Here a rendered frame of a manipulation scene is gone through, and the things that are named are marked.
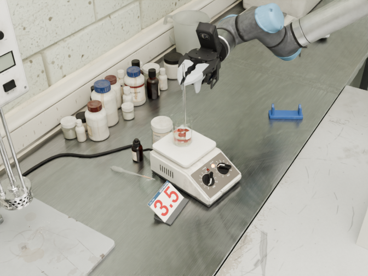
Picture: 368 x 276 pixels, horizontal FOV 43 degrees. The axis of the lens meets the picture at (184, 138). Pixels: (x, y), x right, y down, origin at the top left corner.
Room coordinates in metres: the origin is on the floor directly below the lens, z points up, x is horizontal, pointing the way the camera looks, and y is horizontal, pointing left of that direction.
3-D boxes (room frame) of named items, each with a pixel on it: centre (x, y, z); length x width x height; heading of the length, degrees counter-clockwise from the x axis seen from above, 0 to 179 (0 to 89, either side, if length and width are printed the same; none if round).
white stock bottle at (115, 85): (1.22, 0.22, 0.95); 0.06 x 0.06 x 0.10
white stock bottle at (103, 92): (1.13, 0.23, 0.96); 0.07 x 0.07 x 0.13
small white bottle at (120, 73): (1.28, 0.20, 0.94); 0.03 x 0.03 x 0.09
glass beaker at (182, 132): (0.92, 0.01, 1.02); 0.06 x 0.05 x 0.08; 69
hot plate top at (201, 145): (0.90, 0.00, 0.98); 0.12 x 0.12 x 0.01; 47
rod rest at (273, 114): (1.15, -0.31, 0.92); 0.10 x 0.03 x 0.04; 87
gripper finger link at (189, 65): (0.97, 0.00, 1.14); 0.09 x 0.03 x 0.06; 154
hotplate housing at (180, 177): (0.89, -0.02, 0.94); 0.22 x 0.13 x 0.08; 47
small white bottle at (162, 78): (1.31, 0.07, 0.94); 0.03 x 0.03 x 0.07
